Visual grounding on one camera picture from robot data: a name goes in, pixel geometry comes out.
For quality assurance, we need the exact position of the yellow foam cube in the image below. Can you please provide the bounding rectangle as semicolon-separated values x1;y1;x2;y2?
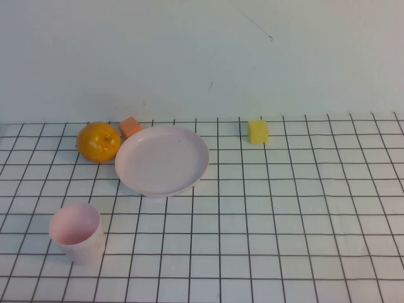
247;119;270;145

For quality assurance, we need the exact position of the pink round plate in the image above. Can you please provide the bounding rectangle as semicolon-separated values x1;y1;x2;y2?
114;126;210;198

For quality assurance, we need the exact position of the orange fruit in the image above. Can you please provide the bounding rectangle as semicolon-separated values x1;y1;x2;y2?
76;121;122;163

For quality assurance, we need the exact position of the pink plastic cup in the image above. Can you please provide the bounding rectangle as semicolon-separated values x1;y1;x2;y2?
48;203;105;266

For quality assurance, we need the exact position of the orange foam cube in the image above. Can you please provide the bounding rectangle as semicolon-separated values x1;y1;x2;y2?
118;116;142;139

